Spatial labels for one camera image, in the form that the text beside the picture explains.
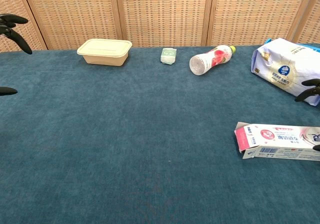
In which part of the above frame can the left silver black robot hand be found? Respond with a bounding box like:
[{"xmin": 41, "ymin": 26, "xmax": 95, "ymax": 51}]
[{"xmin": 0, "ymin": 13, "xmax": 33, "ymax": 97}]

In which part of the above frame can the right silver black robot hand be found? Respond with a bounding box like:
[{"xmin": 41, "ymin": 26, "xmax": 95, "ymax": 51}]
[{"xmin": 294, "ymin": 78, "xmax": 320, "ymax": 153}]

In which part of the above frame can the white pink toothpaste box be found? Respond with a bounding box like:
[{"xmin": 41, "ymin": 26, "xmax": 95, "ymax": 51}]
[{"xmin": 234, "ymin": 121, "xmax": 320, "ymax": 162}]

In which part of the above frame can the white paper towel pack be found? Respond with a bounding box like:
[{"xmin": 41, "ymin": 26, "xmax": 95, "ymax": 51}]
[{"xmin": 250, "ymin": 37, "xmax": 320, "ymax": 107}]

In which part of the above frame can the beige lidded food container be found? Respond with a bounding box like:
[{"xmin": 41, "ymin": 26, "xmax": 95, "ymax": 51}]
[{"xmin": 76, "ymin": 38, "xmax": 133, "ymax": 67}]

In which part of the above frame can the plastic bottle with peach label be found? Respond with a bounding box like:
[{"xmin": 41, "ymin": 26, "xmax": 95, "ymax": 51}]
[{"xmin": 188, "ymin": 44, "xmax": 237, "ymax": 77}]

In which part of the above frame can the small green tissue packet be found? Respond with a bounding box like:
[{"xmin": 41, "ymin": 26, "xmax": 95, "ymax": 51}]
[{"xmin": 159, "ymin": 47, "xmax": 178, "ymax": 65}]

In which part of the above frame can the woven bamboo folding screen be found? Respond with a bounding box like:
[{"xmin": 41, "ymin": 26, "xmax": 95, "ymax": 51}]
[{"xmin": 0, "ymin": 0, "xmax": 320, "ymax": 53}]

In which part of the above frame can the teal table cloth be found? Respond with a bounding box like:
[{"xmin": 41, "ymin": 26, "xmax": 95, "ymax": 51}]
[{"xmin": 0, "ymin": 44, "xmax": 320, "ymax": 224}]

